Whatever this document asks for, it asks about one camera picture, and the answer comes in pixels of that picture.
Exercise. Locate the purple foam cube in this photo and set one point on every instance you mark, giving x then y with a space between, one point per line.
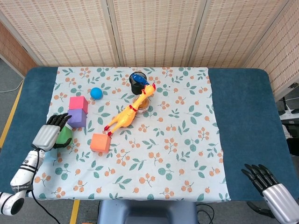
77 117

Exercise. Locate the woven folding screen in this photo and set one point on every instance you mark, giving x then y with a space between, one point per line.
151 30

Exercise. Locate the yellow rubber chicken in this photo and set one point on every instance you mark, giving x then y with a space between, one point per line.
123 117

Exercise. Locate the pink foam cube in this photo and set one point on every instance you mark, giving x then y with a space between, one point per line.
77 102

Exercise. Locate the blue tool in holder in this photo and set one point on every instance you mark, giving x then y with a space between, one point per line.
139 79

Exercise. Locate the black mesh pen holder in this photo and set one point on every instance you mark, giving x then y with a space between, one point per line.
136 89

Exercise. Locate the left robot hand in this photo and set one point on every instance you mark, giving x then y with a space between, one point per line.
45 136

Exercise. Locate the floral tablecloth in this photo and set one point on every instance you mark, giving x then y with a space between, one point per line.
151 151

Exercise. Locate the green foam cube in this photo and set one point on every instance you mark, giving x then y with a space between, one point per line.
65 135

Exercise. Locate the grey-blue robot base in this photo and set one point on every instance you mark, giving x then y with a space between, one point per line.
147 212

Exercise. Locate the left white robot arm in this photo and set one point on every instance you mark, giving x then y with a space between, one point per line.
23 175

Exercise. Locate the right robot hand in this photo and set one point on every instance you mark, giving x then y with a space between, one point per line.
278 196

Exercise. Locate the black equipment beside table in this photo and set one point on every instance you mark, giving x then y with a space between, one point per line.
289 126

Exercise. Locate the glass jar with label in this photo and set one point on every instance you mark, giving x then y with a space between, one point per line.
143 107

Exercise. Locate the orange foam cube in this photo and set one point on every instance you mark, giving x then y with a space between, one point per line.
100 142

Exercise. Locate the teal table cover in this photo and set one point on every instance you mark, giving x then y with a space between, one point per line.
245 116

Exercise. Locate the blue ball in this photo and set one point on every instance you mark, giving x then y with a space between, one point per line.
96 93

